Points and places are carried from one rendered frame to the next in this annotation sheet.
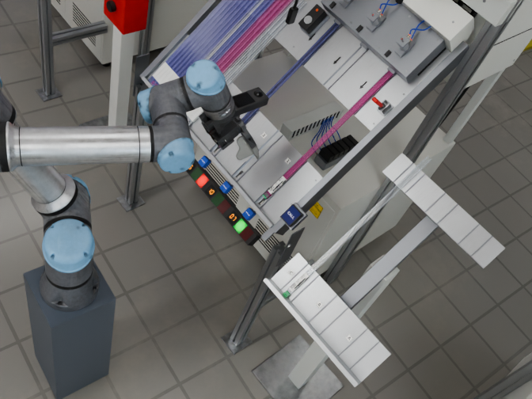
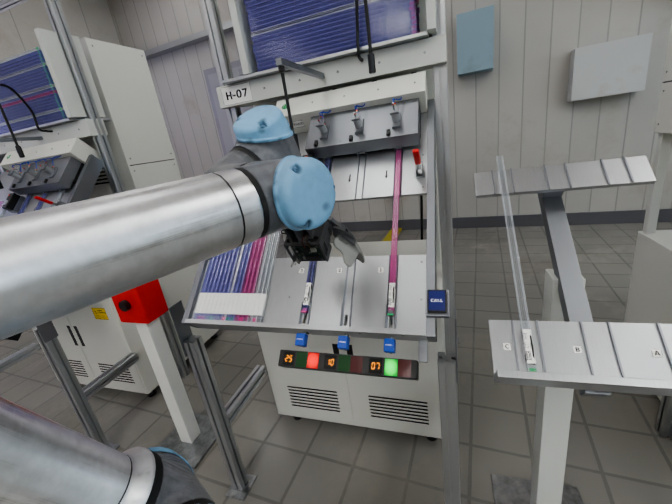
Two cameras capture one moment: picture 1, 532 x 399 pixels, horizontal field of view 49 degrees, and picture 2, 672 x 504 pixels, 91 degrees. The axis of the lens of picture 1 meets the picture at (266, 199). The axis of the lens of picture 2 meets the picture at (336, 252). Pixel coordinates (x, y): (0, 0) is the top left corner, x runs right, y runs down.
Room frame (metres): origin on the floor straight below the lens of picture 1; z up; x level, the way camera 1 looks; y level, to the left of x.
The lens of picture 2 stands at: (0.43, 0.25, 1.16)
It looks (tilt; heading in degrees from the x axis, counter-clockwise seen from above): 19 degrees down; 347
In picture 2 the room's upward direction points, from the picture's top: 9 degrees counter-clockwise
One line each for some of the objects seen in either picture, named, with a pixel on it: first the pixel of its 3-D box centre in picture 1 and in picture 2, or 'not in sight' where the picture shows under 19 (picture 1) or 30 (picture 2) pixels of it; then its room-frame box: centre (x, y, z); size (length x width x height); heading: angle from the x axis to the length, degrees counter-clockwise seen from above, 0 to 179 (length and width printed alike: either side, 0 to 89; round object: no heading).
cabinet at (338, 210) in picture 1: (312, 162); (366, 327); (1.72, -0.12, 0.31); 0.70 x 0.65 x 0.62; 57
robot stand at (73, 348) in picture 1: (70, 330); not in sight; (0.70, 0.40, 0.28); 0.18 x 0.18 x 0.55; 53
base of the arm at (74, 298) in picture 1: (70, 276); not in sight; (0.70, 0.40, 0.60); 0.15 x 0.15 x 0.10
